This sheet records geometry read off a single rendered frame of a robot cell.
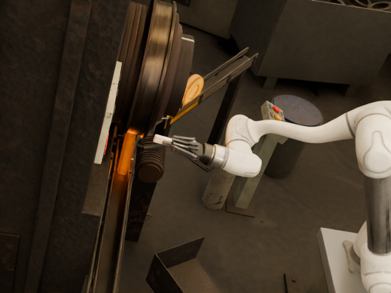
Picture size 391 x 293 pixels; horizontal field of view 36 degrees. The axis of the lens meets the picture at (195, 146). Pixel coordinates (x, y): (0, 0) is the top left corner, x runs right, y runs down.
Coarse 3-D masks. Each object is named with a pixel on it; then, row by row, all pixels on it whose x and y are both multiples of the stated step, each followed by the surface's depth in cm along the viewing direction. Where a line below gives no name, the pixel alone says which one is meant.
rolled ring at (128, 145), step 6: (126, 138) 214; (132, 138) 214; (126, 144) 213; (132, 144) 214; (126, 150) 213; (132, 150) 213; (120, 156) 227; (126, 156) 213; (120, 162) 214; (126, 162) 214; (120, 168) 216; (126, 168) 215
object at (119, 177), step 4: (120, 152) 234; (112, 160) 229; (116, 160) 230; (116, 164) 228; (116, 168) 227; (116, 172) 225; (116, 176) 223; (120, 176) 224; (124, 176) 224; (116, 180) 221; (120, 180) 222; (124, 180) 222
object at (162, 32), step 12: (156, 12) 184; (168, 12) 186; (156, 24) 181; (168, 24) 182; (156, 36) 179; (168, 36) 180; (156, 48) 178; (168, 48) 178; (156, 60) 178; (144, 72) 178; (156, 72) 178; (144, 84) 179; (156, 84) 179; (144, 96) 181; (156, 96) 180; (144, 108) 183; (156, 108) 182; (132, 120) 187; (144, 120) 187; (132, 132) 196; (144, 132) 193
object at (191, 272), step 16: (192, 240) 200; (160, 256) 194; (176, 256) 200; (192, 256) 207; (160, 272) 190; (176, 272) 202; (192, 272) 204; (160, 288) 192; (176, 288) 185; (192, 288) 199; (208, 288) 202
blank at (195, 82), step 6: (192, 78) 266; (198, 78) 268; (192, 84) 265; (198, 84) 272; (186, 90) 265; (192, 90) 276; (198, 90) 276; (186, 96) 267; (192, 96) 275; (186, 102) 271
